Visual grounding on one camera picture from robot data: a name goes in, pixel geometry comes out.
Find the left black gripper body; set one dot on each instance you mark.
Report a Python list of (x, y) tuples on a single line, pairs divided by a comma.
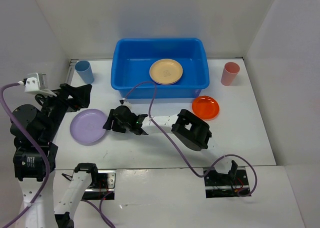
[(56, 107)]

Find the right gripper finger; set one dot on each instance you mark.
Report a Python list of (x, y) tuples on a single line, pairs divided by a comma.
[(117, 127), (110, 120)]

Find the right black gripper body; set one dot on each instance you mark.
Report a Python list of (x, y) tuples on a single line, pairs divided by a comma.
[(128, 126)]

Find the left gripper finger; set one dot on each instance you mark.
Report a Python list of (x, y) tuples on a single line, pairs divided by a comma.
[(80, 95), (73, 107)]

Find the purple plastic plate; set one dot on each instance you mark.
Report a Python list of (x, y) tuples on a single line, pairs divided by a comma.
[(87, 126)]

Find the yellow plastic plate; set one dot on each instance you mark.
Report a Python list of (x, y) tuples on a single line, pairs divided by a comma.
[(166, 69)]

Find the pink plastic plate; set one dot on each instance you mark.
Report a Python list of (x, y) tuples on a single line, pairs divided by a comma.
[(167, 82)]

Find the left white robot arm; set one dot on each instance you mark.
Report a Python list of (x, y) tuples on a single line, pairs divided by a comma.
[(35, 157)]

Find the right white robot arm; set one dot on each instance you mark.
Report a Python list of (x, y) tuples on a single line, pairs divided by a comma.
[(190, 130)]

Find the blue plastic bin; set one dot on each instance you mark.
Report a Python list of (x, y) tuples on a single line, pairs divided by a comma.
[(133, 58)]

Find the blue plastic cup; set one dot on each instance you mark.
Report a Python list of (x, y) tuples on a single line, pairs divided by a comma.
[(83, 68)]

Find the orange plastic plate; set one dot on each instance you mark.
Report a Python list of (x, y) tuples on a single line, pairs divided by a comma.
[(205, 107)]

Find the pink plastic cup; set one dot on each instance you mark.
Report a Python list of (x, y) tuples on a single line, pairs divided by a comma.
[(230, 71)]

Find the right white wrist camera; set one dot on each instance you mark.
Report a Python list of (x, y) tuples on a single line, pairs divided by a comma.
[(125, 102)]

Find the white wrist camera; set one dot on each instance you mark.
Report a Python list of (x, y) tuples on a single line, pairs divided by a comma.
[(36, 83), (125, 102)]

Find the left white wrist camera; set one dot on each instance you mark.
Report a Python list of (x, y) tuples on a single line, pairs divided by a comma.
[(36, 83)]

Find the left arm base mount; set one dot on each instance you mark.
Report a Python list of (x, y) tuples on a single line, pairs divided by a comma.
[(103, 187)]

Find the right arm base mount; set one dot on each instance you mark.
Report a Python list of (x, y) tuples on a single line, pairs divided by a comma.
[(217, 187)]

